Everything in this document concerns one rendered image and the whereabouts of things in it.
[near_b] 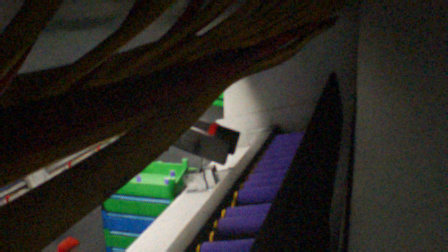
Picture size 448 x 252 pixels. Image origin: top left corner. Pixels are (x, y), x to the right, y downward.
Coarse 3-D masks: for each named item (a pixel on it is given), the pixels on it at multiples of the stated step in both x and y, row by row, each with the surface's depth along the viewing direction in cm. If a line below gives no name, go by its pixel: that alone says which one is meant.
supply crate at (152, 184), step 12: (156, 168) 161; (168, 168) 160; (180, 168) 159; (132, 180) 156; (144, 180) 156; (156, 180) 156; (180, 180) 148; (120, 192) 144; (132, 192) 144; (144, 192) 143; (156, 192) 142; (168, 192) 141
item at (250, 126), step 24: (216, 120) 64; (240, 120) 63; (264, 120) 62; (288, 120) 61; (240, 144) 64; (216, 168) 56; (336, 168) 38; (168, 216) 44; (144, 240) 39; (168, 240) 38
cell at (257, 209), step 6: (258, 204) 36; (264, 204) 36; (270, 204) 35; (228, 210) 36; (234, 210) 36; (240, 210) 36; (246, 210) 36; (252, 210) 35; (258, 210) 35; (264, 210) 35; (228, 216) 36; (234, 216) 36
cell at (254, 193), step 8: (240, 192) 40; (248, 192) 40; (256, 192) 39; (264, 192) 39; (272, 192) 39; (240, 200) 40; (248, 200) 40; (256, 200) 39; (264, 200) 39; (272, 200) 39
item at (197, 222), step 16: (256, 144) 54; (240, 160) 49; (256, 160) 50; (240, 176) 44; (224, 192) 40; (208, 208) 37; (224, 208) 38; (192, 224) 34; (208, 224) 35; (176, 240) 32; (192, 240) 31
